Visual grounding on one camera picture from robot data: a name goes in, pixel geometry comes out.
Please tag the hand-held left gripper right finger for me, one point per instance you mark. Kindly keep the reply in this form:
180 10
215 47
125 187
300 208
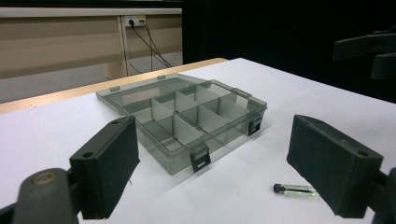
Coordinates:
333 168

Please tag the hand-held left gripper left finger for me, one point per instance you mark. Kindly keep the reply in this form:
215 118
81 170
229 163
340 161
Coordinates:
106 165

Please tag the small glass vial black cap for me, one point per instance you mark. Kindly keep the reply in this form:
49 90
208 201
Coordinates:
295 189

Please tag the transparent grey compartment organizer box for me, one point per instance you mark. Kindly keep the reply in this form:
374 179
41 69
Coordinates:
186 118

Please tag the black curtain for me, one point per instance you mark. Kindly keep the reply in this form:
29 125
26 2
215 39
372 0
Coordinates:
280 31

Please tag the white wall power socket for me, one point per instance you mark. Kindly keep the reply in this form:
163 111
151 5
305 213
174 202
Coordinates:
134 20

